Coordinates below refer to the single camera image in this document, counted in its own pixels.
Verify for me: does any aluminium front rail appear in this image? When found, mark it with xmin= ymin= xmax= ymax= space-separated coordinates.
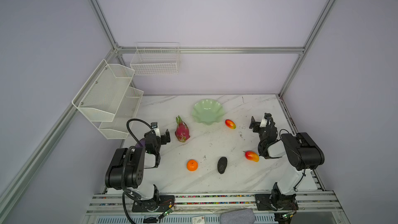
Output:
xmin=86 ymin=191 xmax=343 ymax=215

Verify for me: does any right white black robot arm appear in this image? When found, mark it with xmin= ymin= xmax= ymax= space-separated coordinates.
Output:
xmin=249 ymin=113 xmax=324 ymax=211

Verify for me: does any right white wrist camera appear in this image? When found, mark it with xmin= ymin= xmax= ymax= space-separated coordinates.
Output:
xmin=260 ymin=113 xmax=272 ymax=128

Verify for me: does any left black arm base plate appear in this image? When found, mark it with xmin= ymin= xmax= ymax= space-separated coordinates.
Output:
xmin=131 ymin=195 xmax=175 ymax=213

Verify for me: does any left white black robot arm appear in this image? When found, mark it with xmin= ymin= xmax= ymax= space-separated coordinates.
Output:
xmin=105 ymin=118 xmax=175 ymax=224

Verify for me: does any purple pink spatula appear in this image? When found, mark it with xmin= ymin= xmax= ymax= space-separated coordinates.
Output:
xmin=135 ymin=139 xmax=146 ymax=148

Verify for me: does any red yellow fake mango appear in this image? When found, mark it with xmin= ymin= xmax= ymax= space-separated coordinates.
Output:
xmin=225 ymin=119 xmax=236 ymax=130
xmin=245 ymin=151 xmax=260 ymax=162

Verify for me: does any pink fake dragon fruit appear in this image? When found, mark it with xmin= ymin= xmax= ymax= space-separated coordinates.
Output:
xmin=175 ymin=116 xmax=190 ymax=143

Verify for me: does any fake orange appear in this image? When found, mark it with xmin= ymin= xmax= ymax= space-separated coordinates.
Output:
xmin=187 ymin=159 xmax=199 ymax=172

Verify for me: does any dark fake avocado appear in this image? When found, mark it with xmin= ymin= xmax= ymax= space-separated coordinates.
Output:
xmin=217 ymin=157 xmax=228 ymax=174

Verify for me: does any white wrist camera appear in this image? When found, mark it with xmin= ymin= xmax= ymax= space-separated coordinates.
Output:
xmin=151 ymin=122 xmax=161 ymax=137
xmin=260 ymin=113 xmax=272 ymax=128

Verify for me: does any white mesh upper shelf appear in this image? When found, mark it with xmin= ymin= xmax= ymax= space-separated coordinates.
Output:
xmin=72 ymin=60 xmax=135 ymax=122

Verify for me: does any white mesh lower shelf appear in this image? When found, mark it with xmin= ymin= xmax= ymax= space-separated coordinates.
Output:
xmin=99 ymin=87 xmax=144 ymax=140

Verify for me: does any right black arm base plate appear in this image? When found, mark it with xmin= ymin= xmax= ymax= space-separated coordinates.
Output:
xmin=255 ymin=194 xmax=299 ymax=211

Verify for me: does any white mesh shelf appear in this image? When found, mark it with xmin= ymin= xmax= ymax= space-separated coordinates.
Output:
xmin=72 ymin=60 xmax=135 ymax=122
xmin=99 ymin=87 xmax=144 ymax=140

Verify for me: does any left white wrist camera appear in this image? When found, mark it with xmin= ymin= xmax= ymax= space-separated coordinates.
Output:
xmin=151 ymin=122 xmax=161 ymax=137

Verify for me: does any white wire basket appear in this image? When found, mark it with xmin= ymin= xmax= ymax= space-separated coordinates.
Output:
xmin=130 ymin=42 xmax=180 ymax=76

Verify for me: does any grey cloth pad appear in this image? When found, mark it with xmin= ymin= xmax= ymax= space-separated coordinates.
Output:
xmin=220 ymin=209 xmax=256 ymax=224

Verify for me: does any green scalloped fruit bowl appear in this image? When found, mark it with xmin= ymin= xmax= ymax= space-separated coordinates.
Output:
xmin=191 ymin=99 xmax=226 ymax=125

